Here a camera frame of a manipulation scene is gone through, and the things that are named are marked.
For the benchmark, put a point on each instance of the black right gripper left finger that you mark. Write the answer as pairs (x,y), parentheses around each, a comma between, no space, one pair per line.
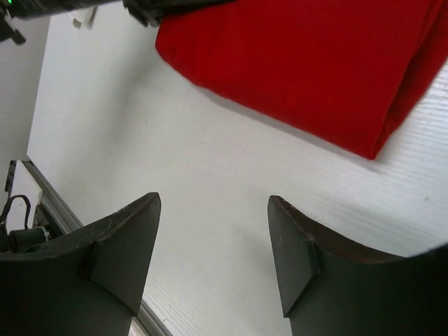
(25,286)

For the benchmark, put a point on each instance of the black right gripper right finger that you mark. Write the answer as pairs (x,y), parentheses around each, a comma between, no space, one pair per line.
(332,285)

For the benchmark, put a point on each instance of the red t shirt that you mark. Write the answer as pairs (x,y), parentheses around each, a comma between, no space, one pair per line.
(347,71)

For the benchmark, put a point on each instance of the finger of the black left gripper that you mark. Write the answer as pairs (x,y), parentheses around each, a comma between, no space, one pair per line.
(151,13)

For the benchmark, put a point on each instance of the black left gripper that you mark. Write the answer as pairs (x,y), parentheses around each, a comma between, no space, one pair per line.
(32,9)

